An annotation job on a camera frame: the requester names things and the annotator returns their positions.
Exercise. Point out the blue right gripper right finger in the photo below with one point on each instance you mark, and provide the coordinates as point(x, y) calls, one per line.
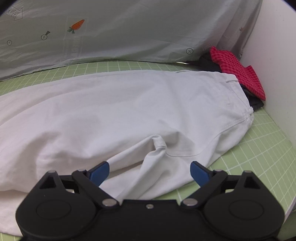
point(201, 174)

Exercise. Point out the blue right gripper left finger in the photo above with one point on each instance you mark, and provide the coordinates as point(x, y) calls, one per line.
point(95, 175)

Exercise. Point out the white pants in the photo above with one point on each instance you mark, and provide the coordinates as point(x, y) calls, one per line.
point(148, 125)

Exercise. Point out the green grid cutting mat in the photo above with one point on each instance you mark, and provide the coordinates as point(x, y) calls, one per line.
point(264, 149)

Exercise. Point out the black folded garment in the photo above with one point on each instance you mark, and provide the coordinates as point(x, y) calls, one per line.
point(205, 63)

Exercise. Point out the red checkered folded cloth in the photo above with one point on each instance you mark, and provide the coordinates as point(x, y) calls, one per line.
point(246, 76)

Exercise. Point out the grey carrot print storage bag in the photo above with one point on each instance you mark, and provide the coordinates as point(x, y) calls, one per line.
point(39, 35)

